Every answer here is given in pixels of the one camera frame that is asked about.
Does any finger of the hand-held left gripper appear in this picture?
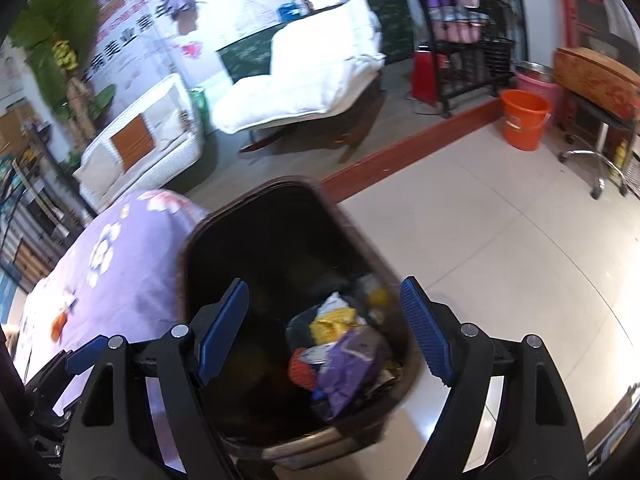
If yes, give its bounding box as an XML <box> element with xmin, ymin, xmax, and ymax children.
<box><xmin>47</xmin><ymin>335</ymin><xmax>110</xmax><ymax>391</ymax></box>

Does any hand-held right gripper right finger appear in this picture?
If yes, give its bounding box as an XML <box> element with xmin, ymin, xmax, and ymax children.
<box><xmin>400</xmin><ymin>276</ymin><xmax>591</xmax><ymax>480</ymax></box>

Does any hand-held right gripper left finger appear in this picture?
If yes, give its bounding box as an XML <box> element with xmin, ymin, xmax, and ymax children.
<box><xmin>60</xmin><ymin>279</ymin><xmax>251</xmax><ymax>480</ymax></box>

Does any yellow foam fruit net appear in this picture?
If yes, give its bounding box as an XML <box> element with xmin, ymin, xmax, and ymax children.
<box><xmin>362</xmin><ymin>274</ymin><xmax>392</xmax><ymax>308</ymax></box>

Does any purple plastic bag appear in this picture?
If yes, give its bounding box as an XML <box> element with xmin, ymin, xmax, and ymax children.
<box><xmin>317</xmin><ymin>327</ymin><xmax>393</xmax><ymax>423</ymax></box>

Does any orange foam fruit net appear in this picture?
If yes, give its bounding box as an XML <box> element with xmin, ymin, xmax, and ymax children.
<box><xmin>288</xmin><ymin>347</ymin><xmax>321</xmax><ymax>390</ymax></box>

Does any white tissue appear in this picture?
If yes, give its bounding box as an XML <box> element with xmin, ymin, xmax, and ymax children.
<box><xmin>320</xmin><ymin>292</ymin><xmax>351</xmax><ymax>318</ymax></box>

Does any yellow plastic wrapper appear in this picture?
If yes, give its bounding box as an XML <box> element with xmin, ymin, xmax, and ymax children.
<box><xmin>309</xmin><ymin>307</ymin><xmax>368</xmax><ymax>346</ymax></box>

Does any dark brown trash bin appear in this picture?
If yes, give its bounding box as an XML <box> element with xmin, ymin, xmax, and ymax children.
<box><xmin>176</xmin><ymin>176</ymin><xmax>426</xmax><ymax>471</ymax></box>

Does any purple floral tablecloth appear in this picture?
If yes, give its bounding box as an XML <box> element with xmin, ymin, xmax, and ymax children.
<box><xmin>10</xmin><ymin>189</ymin><xmax>211</xmax><ymax>416</ymax></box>

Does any black metal shelf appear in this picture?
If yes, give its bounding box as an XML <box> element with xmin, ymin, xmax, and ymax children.
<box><xmin>0</xmin><ymin>125</ymin><xmax>98</xmax><ymax>291</ymax></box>

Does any white sofa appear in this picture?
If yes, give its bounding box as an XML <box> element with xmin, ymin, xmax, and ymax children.
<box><xmin>72</xmin><ymin>72</ymin><xmax>206</xmax><ymax>211</ymax></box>

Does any orange sofa cushion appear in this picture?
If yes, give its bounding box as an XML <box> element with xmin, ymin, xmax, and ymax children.
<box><xmin>110</xmin><ymin>115</ymin><xmax>156</xmax><ymax>171</ymax></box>

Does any green bottle pack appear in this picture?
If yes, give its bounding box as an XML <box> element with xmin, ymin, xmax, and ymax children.
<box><xmin>190</xmin><ymin>86</ymin><xmax>211</xmax><ymax>136</ymax></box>

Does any orange plastic bucket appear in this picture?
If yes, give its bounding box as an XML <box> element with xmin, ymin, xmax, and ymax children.
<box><xmin>499</xmin><ymin>89</ymin><xmax>552</xmax><ymax>152</ymax></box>

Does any chrome rolling stool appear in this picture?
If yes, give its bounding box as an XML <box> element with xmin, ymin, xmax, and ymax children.
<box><xmin>557</xmin><ymin>110</ymin><xmax>631</xmax><ymax>198</ymax></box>

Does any black clothes rack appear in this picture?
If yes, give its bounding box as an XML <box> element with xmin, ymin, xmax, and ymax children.
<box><xmin>420</xmin><ymin>0</ymin><xmax>528</xmax><ymax>118</ymax></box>

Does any pink plastic bucket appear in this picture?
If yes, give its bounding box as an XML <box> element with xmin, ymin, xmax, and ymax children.
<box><xmin>515</xmin><ymin>67</ymin><xmax>563</xmax><ymax>116</ymax></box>

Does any white padded lounge chair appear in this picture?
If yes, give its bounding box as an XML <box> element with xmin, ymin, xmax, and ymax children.
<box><xmin>212</xmin><ymin>0</ymin><xmax>386</xmax><ymax>153</ymax></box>

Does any green patterned cabinet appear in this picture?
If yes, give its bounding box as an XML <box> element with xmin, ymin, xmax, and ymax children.
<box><xmin>216</xmin><ymin>0</ymin><xmax>416</xmax><ymax>86</ymax></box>

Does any metal basin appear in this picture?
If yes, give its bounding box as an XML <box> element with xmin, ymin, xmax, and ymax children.
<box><xmin>512</xmin><ymin>60</ymin><xmax>555</xmax><ymax>83</ymax></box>

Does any yellow artificial banana bunch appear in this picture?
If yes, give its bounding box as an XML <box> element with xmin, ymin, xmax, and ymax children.
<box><xmin>52</xmin><ymin>40</ymin><xmax>78</xmax><ymax>71</ymax></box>

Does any artificial banana plant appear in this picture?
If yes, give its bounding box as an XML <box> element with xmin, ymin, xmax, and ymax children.
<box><xmin>7</xmin><ymin>0</ymin><xmax>118</xmax><ymax>126</ymax></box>

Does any wall poster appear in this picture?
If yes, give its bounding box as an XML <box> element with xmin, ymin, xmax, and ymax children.
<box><xmin>90</xmin><ymin>0</ymin><xmax>311</xmax><ymax>106</ymax></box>

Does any red wooden door frame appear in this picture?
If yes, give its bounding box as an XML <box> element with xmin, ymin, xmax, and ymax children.
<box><xmin>555</xmin><ymin>0</ymin><xmax>640</xmax><ymax>51</ymax></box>

